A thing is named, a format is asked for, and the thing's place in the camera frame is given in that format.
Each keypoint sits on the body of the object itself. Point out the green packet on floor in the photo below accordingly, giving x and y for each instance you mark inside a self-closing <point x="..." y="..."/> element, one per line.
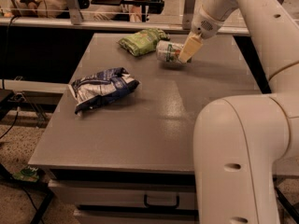
<point x="27" y="174"/>

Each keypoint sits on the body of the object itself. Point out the grey drawer cabinet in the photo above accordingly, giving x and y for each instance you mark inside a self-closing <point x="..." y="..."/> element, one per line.
<point x="105" y="160"/>

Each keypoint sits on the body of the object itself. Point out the blue white chip bag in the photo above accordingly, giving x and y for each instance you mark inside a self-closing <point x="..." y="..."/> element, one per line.
<point x="102" y="88"/>

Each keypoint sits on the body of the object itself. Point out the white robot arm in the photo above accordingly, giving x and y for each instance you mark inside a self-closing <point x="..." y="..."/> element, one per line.
<point x="237" y="139"/>

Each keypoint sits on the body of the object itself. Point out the green jalapeno chip bag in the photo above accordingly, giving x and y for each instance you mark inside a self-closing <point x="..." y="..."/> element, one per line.
<point x="144" y="41"/>

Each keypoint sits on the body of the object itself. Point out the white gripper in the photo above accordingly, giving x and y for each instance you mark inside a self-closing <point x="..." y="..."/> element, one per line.
<point x="204" y="24"/>

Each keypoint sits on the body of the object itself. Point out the metal railing frame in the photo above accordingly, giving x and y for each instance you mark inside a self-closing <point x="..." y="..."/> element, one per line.
<point x="167" y="14"/>

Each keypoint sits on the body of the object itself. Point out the silver 7up soda can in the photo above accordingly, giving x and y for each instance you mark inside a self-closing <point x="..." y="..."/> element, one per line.
<point x="167" y="51"/>

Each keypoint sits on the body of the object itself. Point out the black drawer handle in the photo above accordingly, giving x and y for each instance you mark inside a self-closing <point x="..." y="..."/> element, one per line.
<point x="155" y="202"/>

